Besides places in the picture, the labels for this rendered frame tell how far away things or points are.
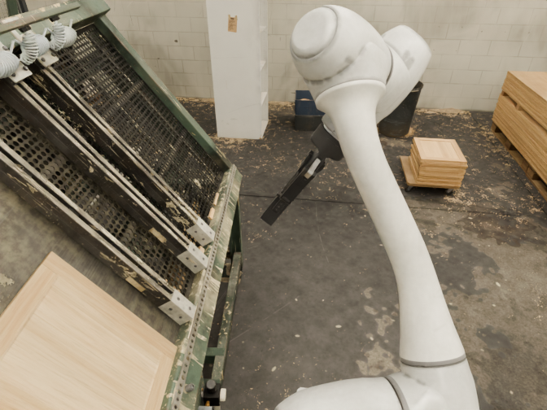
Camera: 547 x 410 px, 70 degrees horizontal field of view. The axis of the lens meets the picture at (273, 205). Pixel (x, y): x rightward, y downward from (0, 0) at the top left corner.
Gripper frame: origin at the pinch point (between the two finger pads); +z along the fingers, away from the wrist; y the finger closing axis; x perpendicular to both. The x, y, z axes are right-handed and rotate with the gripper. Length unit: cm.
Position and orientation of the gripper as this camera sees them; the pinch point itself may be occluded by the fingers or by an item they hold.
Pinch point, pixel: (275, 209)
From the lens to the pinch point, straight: 83.0
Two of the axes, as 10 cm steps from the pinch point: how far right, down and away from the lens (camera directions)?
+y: -1.9, 3.7, -9.1
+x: 7.9, 6.0, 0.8
